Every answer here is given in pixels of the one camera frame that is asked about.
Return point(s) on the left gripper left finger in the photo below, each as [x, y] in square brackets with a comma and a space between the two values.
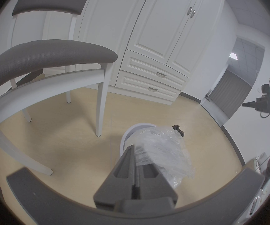
[116, 179]

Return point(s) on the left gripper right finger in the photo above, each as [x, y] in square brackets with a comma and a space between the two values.
[158, 186]

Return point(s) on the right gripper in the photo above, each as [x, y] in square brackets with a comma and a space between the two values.
[265, 104]

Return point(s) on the clear plastic bag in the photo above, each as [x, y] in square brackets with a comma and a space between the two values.
[163, 149]

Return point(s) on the white trash bin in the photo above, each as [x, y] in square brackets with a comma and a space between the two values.
[128, 139]

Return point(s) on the grey curtain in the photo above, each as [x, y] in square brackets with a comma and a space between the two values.
[231, 95]

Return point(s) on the white wardrobe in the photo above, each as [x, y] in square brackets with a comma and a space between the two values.
[153, 31]

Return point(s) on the white chair grey seat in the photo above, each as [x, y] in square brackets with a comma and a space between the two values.
[43, 53]

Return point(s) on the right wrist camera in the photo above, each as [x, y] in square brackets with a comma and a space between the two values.
[265, 89]

